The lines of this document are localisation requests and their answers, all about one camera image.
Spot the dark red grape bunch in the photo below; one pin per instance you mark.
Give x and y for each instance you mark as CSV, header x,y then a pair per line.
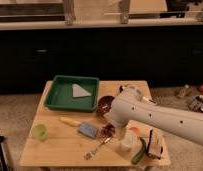
x,y
108,130

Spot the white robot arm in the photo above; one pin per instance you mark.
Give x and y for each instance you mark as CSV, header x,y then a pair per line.
x,y
131,104

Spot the green plastic tray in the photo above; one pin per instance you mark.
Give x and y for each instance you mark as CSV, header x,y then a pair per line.
x,y
60,94

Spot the dark red bowl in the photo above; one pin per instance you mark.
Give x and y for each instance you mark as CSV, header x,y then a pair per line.
x,y
104,105

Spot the grey triangular cloth piece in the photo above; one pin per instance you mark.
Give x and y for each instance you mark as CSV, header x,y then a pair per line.
x,y
78,91

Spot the blue sponge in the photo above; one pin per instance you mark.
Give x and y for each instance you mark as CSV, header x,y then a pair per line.
x,y
88,130

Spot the yellow corn cob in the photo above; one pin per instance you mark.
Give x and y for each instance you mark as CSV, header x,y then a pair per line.
x,y
69,121

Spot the orange round fruit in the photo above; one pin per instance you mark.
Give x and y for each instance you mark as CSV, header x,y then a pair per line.
x,y
136,131

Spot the wooden table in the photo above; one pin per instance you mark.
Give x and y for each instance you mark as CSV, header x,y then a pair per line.
x,y
65,147

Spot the silver fork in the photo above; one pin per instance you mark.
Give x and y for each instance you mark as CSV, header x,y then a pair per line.
x,y
93,152

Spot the light green cup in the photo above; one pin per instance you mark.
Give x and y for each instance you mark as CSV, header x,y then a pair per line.
x,y
39,132

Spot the green cucumber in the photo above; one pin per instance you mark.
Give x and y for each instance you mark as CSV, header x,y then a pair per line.
x,y
140,154

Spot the black cabinet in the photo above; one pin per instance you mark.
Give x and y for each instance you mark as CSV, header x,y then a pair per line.
x,y
161,55

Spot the black and white toy block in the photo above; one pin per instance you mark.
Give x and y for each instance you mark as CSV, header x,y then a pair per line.
x,y
155,148

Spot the black stand on floor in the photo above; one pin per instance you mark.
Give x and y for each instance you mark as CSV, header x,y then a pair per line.
x,y
3,159

